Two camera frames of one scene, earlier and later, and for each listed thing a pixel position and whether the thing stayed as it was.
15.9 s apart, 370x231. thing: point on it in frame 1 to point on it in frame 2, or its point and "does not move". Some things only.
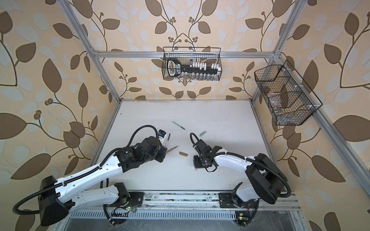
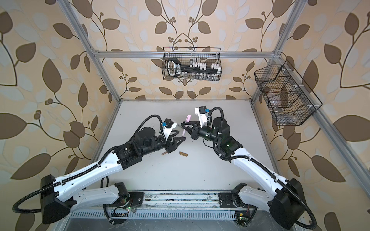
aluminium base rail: x=205 y=205 does not move
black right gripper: x=195 y=162 to x=196 y=131
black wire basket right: x=289 y=98 does not move
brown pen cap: x=183 y=154 does not move
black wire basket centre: x=201 y=63 does not move
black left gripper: x=162 y=153 to x=171 y=145
